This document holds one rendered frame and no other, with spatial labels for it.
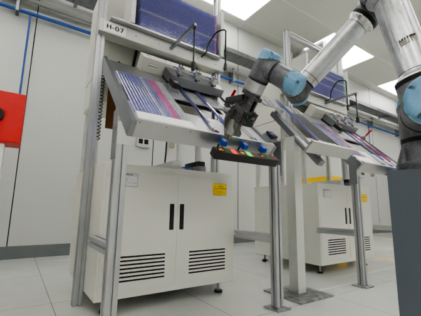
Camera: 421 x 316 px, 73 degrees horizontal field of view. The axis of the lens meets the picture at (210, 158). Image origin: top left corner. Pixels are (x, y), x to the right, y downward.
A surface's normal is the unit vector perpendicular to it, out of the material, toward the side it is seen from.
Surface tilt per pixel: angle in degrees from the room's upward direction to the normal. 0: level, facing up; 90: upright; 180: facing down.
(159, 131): 132
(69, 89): 90
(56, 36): 90
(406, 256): 90
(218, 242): 90
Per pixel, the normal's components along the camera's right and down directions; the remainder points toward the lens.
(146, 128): 0.40, 0.57
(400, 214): -0.63, -0.15
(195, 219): 0.56, -0.13
